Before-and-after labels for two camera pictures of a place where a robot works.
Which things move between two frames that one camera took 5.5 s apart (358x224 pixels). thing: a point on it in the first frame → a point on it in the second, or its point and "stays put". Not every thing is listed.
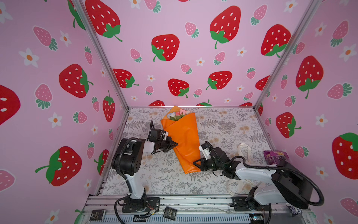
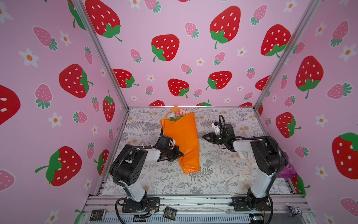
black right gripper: x=202 y=163 → x=212 y=137
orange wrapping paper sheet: x=184 y=133 stays put
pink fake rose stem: x=182 y=112 stays put
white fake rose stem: x=171 y=114 stays put
